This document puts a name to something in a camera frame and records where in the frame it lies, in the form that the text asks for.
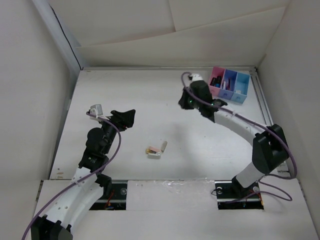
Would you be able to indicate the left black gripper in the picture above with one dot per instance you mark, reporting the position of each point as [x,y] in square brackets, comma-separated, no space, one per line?
[122,120]

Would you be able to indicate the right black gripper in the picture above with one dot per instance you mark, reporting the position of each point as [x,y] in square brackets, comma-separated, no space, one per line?
[184,102]

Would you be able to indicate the black marker blue cap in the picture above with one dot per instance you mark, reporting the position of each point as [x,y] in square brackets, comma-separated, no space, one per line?
[218,81]

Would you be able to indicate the white eraser pink sleeve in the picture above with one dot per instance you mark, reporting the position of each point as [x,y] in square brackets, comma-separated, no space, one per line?
[155,155]

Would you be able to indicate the grey eraser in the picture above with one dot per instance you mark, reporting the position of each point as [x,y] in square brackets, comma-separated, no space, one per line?
[164,145]

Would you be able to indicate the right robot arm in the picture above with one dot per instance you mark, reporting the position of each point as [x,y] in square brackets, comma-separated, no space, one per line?
[269,146]

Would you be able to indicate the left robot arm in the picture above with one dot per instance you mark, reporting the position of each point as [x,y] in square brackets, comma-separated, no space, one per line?
[58,219]

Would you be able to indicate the pink container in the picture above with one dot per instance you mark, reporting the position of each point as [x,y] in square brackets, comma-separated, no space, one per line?
[216,71]

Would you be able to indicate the purple container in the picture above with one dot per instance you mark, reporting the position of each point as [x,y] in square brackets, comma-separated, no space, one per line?
[225,94]

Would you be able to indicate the light blue container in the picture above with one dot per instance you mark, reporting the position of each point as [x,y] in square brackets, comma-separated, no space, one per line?
[242,83]

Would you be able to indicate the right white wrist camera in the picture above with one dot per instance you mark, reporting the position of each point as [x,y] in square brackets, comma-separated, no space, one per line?
[195,77]

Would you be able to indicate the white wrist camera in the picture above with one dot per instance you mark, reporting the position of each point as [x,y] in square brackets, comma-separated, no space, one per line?
[195,77]
[95,112]

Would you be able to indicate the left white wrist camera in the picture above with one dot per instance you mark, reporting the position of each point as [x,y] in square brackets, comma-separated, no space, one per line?
[95,112]

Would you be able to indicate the aluminium frame rail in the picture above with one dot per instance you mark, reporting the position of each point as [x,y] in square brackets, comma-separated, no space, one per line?
[283,169]

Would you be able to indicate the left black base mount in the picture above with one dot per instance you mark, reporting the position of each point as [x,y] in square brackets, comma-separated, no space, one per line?
[114,197]

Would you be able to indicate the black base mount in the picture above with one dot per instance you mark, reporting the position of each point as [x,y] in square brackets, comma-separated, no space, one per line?
[114,197]
[228,199]

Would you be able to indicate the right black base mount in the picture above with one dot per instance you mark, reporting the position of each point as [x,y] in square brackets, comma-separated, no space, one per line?
[228,199]

